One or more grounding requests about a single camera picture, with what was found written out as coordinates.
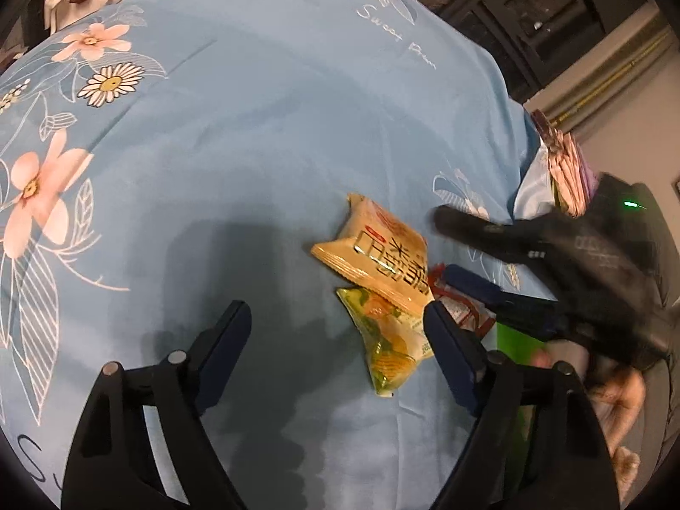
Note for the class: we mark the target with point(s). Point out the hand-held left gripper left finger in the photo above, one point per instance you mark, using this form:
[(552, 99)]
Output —
[(228, 350)]

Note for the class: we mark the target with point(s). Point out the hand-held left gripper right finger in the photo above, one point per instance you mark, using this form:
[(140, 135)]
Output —
[(451, 356)]

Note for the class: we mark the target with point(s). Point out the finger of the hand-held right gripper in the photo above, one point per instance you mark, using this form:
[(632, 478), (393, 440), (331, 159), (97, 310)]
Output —
[(483, 236), (504, 303)]

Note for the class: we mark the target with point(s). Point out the red and white snack packet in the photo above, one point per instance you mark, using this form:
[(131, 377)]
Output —
[(467, 313)]

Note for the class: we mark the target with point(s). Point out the green-yellow chip packet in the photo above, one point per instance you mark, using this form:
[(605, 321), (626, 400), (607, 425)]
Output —
[(388, 345)]

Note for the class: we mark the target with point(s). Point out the yellow snack packet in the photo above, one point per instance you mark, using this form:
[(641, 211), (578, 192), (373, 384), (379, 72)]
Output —
[(377, 249)]

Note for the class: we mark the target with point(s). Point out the person's right hand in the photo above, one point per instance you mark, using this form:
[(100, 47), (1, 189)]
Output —
[(619, 404)]

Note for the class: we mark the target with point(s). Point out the brown patterned packet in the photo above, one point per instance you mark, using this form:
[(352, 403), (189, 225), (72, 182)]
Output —
[(566, 170)]

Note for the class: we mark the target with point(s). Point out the blue floral bed sheet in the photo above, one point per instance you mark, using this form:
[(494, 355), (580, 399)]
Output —
[(239, 143)]

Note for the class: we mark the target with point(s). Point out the black cabinet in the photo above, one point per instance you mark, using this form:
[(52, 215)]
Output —
[(531, 10)]

